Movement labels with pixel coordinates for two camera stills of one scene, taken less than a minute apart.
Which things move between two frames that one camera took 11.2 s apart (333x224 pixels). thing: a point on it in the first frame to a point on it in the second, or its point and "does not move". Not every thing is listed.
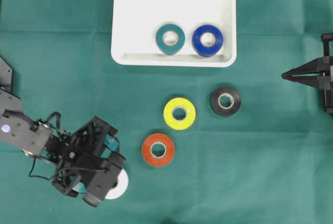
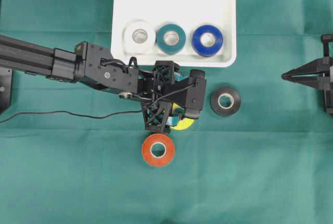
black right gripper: [317, 73] does not move
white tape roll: [121, 187] to [133, 47]
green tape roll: [167, 49] does not move
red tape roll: [158, 139] does not move
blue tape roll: [205, 51] does not move
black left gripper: [82, 166] to [162, 89]
